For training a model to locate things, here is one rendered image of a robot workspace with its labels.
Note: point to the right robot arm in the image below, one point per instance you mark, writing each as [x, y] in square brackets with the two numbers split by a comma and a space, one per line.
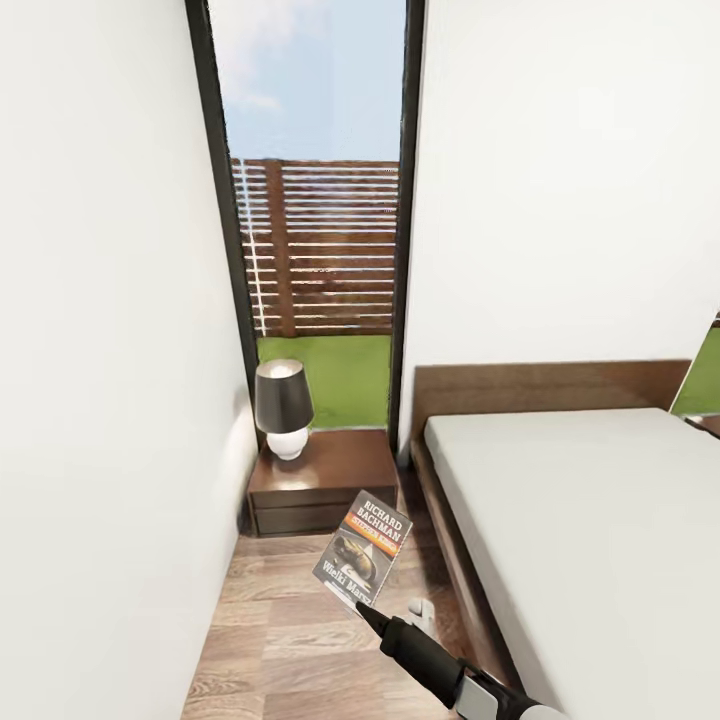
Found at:
[476, 694]

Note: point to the fixed window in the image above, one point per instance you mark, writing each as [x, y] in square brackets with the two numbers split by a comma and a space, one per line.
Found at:
[311, 113]
[700, 393]

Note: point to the bed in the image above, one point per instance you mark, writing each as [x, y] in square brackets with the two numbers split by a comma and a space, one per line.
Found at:
[580, 524]

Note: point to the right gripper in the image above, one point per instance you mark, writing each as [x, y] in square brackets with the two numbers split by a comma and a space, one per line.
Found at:
[409, 646]

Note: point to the hardback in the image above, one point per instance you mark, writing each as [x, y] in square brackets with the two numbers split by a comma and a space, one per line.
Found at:
[357, 561]

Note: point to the table lamp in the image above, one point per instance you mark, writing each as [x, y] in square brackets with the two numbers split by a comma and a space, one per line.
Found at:
[283, 406]

